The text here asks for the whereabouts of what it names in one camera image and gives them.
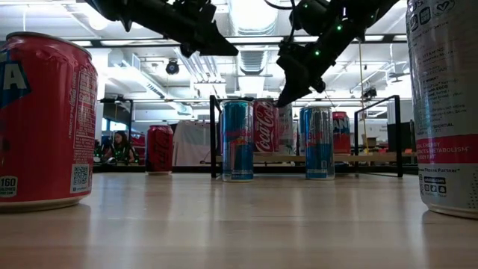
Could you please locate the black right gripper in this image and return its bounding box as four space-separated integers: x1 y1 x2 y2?
276 21 350 108

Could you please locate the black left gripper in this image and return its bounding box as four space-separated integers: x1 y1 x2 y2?
164 0 240 58

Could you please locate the blue silver Red Bull can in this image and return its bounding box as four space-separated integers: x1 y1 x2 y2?
298 108 305 156
302 105 335 181
221 99 255 183

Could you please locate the white Celsius Peach Vibe can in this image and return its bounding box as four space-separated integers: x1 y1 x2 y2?
278 103 295 156

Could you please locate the red Star Wars Coca-Cola can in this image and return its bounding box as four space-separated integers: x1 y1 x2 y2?
252 99 280 154

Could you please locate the red Fanta can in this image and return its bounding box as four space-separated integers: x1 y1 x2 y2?
332 111 352 155
0 31 99 214

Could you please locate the cardboard box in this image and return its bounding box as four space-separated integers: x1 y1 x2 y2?
361 134 379 149

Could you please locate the white hanging cloth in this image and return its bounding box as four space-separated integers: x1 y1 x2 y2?
172 120 212 167

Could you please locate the black ceiling light beam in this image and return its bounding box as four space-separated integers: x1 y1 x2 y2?
0 32 411 49

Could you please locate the red Coca-Cola can black script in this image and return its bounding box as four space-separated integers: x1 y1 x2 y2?
144 125 175 176

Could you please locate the black monitor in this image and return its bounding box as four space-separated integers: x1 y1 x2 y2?
386 121 418 153

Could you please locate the person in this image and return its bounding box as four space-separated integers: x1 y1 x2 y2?
102 129 137 165

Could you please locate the silver Celsius can pink band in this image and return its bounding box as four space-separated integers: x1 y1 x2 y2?
406 0 478 220

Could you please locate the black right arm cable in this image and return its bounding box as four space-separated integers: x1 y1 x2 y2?
263 0 298 11

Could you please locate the black table rig frame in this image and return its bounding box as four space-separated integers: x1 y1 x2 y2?
92 163 421 176

